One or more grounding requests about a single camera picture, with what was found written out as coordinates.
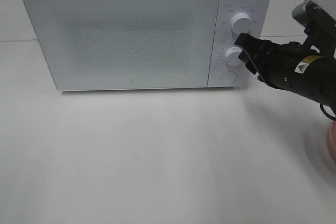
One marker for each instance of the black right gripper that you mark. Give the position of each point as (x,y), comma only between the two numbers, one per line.
(274,62)

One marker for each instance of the white timer knob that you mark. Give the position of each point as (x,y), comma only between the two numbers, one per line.
(231,56)

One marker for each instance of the round white door button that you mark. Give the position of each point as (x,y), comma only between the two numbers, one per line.
(229,78)

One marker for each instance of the pink round plate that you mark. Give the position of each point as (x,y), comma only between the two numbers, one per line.
(331,143)

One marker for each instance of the white microwave door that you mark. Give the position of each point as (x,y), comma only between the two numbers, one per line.
(125,44)

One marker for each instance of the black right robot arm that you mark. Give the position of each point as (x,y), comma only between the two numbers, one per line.
(314,78)

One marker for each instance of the upper white power knob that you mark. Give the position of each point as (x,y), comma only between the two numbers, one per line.
(241,22)

